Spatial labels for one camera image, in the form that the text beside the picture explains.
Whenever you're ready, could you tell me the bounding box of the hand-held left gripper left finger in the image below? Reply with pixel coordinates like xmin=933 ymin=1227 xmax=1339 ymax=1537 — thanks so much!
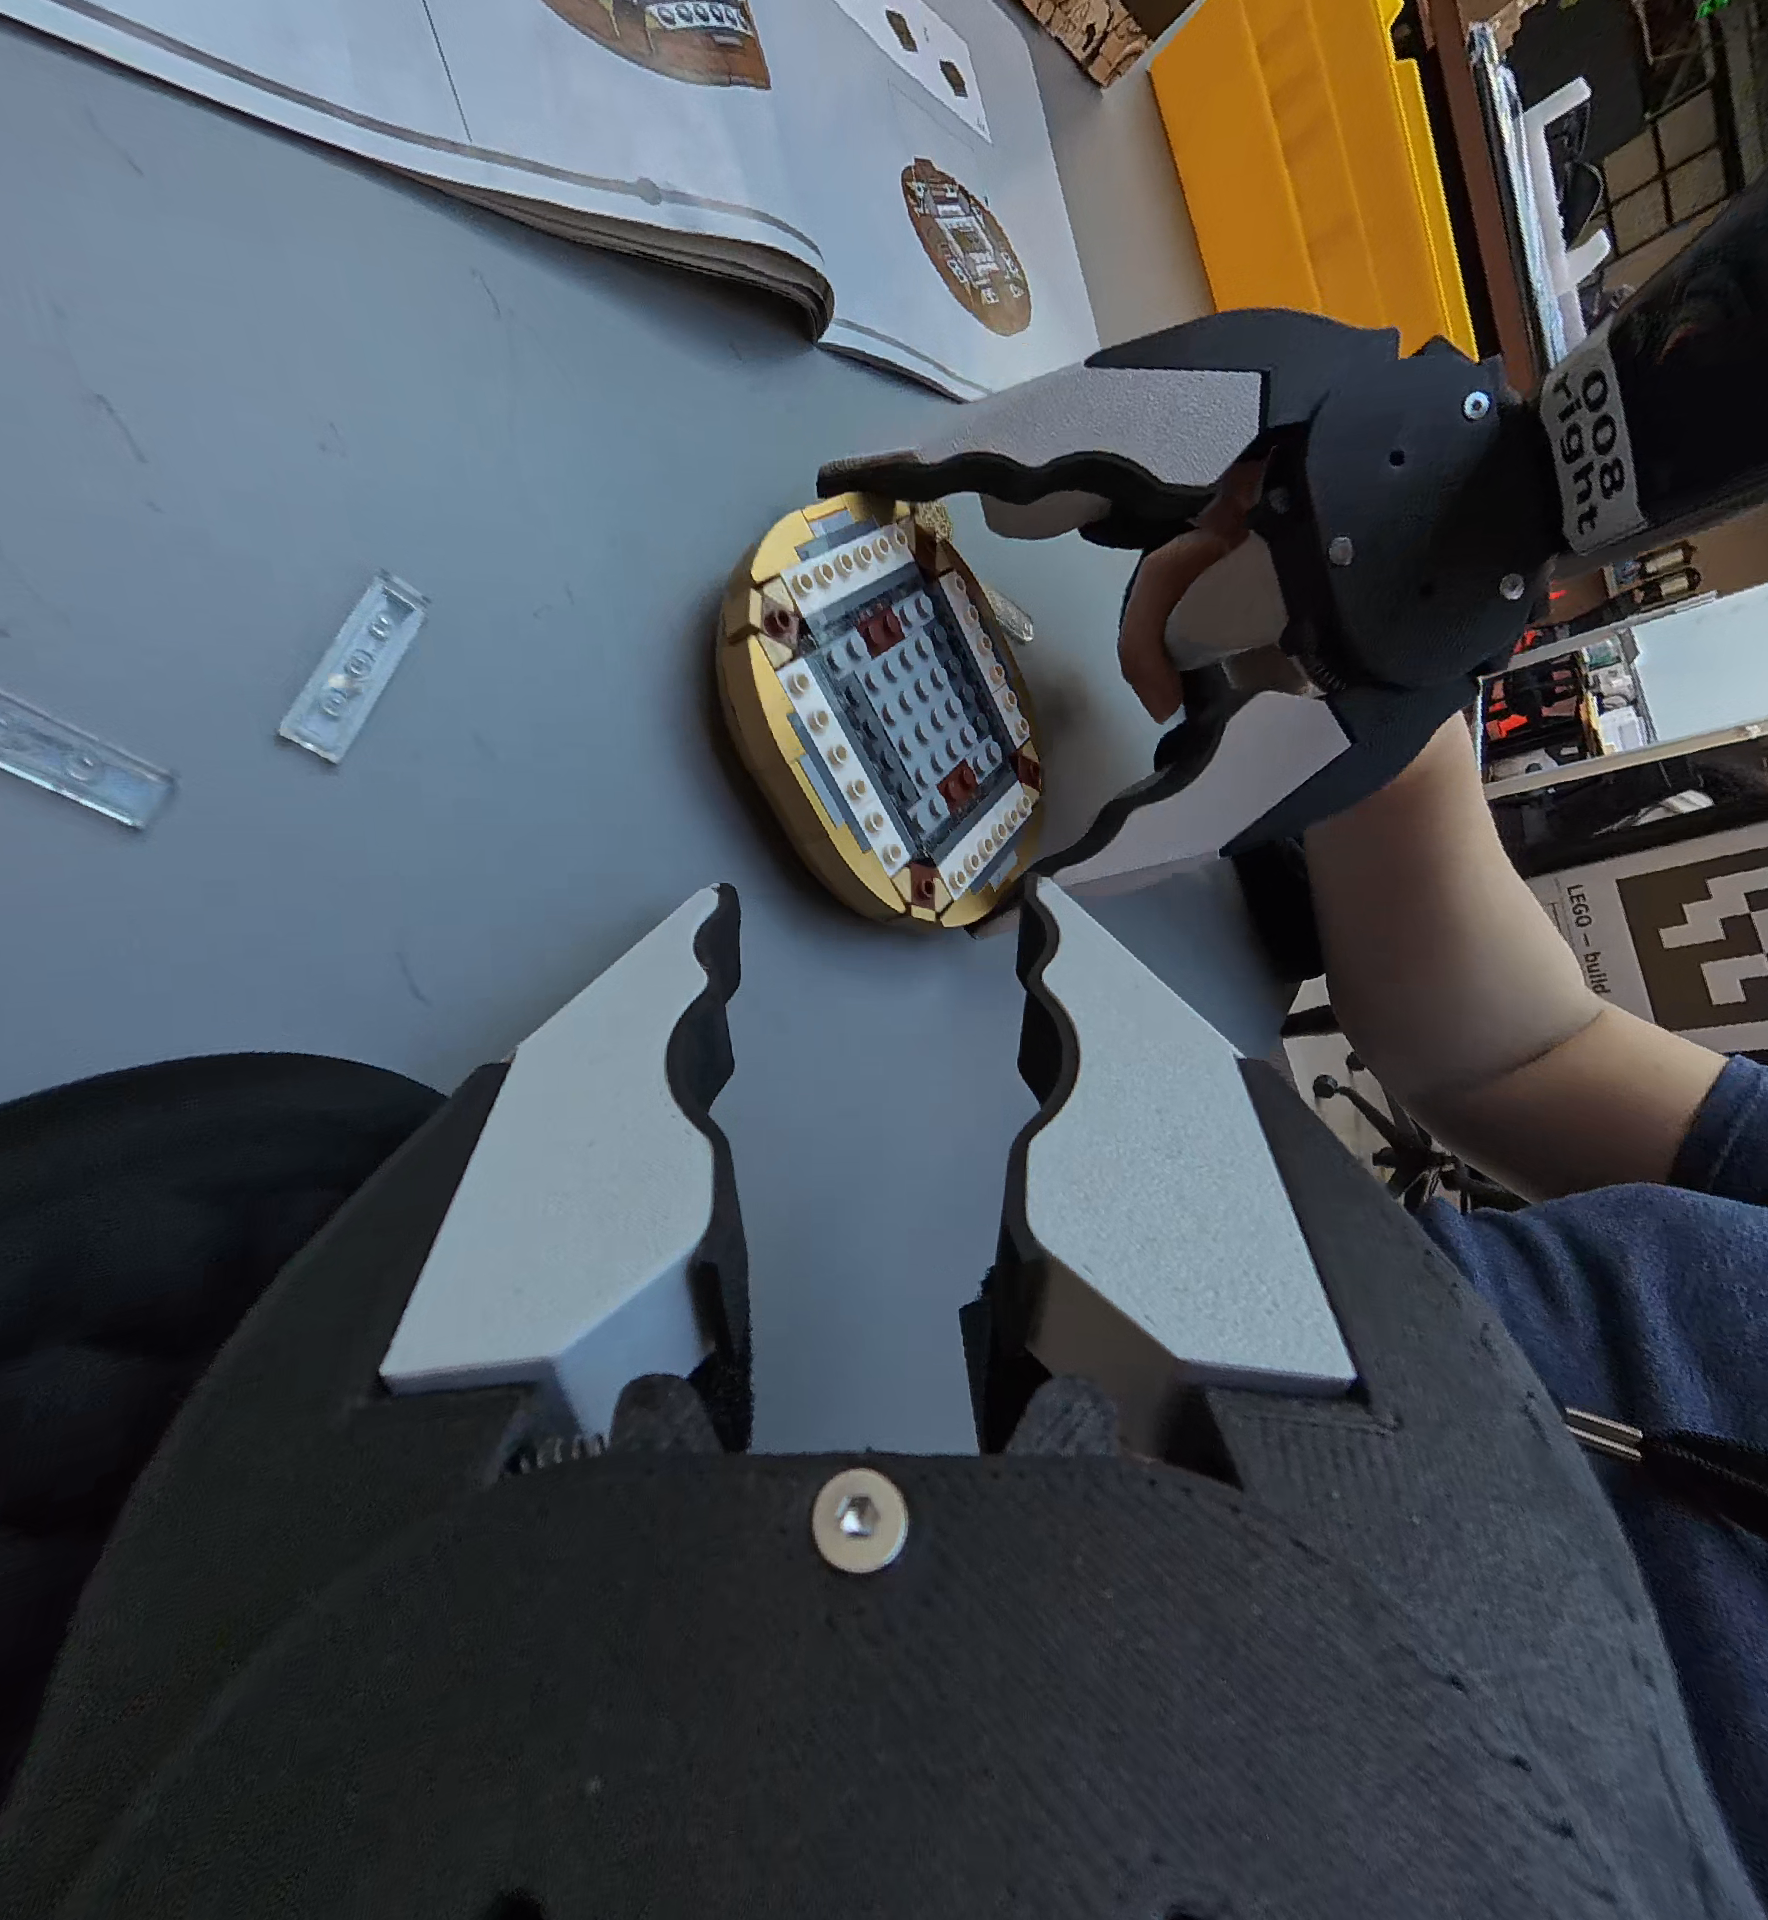
xmin=377 ymin=883 xmax=753 ymax=1446

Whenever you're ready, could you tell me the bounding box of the framed black white marker sign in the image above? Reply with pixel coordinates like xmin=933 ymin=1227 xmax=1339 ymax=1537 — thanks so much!
xmin=1526 ymin=816 xmax=1768 ymax=1074

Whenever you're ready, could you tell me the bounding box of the yellow plastic bin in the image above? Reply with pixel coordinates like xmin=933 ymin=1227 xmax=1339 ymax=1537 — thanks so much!
xmin=1145 ymin=0 xmax=1478 ymax=363

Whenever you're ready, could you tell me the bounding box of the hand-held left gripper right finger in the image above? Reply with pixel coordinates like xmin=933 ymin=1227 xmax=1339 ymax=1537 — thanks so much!
xmin=974 ymin=876 xmax=1362 ymax=1446

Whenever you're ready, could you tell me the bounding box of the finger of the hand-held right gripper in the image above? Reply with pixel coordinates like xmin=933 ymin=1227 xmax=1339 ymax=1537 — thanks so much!
xmin=974 ymin=661 xmax=1353 ymax=937
xmin=816 ymin=364 xmax=1268 ymax=546

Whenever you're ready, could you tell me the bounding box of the person's blue sweater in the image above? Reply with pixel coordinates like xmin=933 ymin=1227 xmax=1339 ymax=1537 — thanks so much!
xmin=1399 ymin=1051 xmax=1768 ymax=1920

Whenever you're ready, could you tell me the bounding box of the black wrist rest pad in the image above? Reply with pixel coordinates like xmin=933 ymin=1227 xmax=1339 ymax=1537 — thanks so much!
xmin=0 ymin=1051 xmax=451 ymax=1879

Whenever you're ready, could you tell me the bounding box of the person's right hand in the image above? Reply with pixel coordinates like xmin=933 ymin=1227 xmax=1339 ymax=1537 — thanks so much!
xmin=1116 ymin=451 xmax=1271 ymax=722

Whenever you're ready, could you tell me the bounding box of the round gold lego base model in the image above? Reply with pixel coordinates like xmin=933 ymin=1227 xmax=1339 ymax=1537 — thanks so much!
xmin=714 ymin=492 xmax=1047 ymax=932

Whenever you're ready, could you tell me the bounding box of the person's right forearm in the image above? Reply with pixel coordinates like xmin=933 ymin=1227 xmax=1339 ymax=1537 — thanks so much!
xmin=1299 ymin=705 xmax=1729 ymax=1202

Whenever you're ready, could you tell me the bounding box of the lego instruction booklet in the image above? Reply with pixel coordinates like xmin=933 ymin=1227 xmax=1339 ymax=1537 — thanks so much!
xmin=0 ymin=0 xmax=1104 ymax=405

